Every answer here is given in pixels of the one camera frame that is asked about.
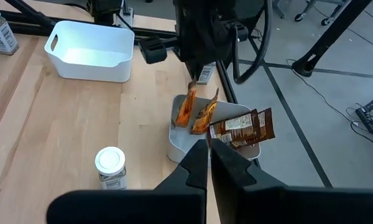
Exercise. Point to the grey plastic bin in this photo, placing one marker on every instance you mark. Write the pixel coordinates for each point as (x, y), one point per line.
(180, 141)

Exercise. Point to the grey wheeled cart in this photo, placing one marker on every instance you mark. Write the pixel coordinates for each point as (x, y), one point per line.
(299, 17)

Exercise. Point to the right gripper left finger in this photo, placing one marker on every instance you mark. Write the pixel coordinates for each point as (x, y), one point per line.
(174, 205)

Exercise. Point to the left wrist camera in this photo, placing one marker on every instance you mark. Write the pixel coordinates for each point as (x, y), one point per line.
(153, 50)

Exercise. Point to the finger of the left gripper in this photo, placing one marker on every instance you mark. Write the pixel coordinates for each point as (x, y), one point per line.
(194, 71)

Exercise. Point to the black stand base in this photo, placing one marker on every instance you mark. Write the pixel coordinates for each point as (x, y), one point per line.
(329, 35)

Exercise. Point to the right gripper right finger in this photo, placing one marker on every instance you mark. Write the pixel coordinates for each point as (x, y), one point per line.
(267, 205)

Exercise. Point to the white plastic bin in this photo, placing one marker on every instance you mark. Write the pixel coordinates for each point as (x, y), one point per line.
(90, 71)

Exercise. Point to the black power strip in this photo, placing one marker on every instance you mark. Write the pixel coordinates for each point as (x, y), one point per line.
(365, 119)

